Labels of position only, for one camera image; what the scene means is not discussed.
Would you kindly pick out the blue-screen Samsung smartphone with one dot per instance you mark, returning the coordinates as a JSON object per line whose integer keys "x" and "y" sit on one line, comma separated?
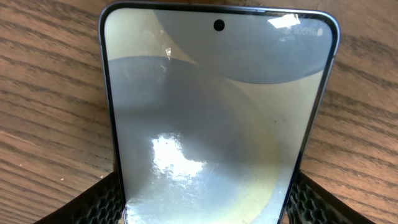
{"x": 211, "y": 106}

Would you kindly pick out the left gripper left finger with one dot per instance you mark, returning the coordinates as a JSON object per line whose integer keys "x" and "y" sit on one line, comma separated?
{"x": 100, "y": 204}

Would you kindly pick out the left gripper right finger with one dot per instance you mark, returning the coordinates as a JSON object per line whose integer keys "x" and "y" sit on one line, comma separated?
{"x": 309, "y": 203}

